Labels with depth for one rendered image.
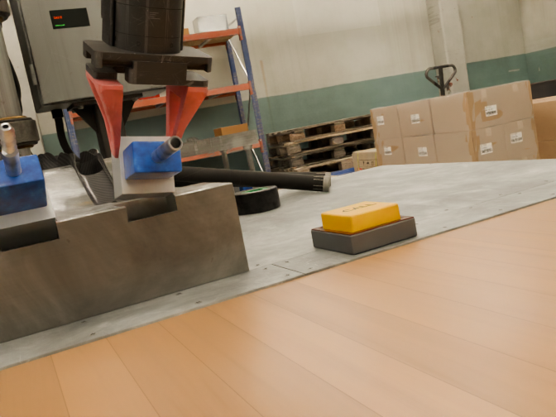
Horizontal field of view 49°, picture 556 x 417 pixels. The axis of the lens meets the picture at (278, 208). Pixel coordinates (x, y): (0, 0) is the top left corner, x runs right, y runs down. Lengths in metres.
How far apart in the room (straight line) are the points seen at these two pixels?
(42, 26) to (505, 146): 3.59
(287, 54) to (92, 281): 7.34
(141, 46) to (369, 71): 7.78
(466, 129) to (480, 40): 5.00
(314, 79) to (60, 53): 6.61
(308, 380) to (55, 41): 1.21
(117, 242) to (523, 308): 0.34
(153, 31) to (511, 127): 4.14
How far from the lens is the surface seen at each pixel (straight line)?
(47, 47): 1.46
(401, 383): 0.33
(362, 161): 5.99
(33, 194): 0.55
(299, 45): 7.92
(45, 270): 0.56
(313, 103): 7.89
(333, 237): 0.62
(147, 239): 0.57
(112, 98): 0.54
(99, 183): 0.83
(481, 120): 4.40
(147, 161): 0.54
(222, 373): 0.38
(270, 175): 1.14
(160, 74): 0.54
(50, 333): 0.56
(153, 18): 0.54
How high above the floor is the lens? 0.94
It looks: 8 degrees down
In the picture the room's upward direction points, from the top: 11 degrees counter-clockwise
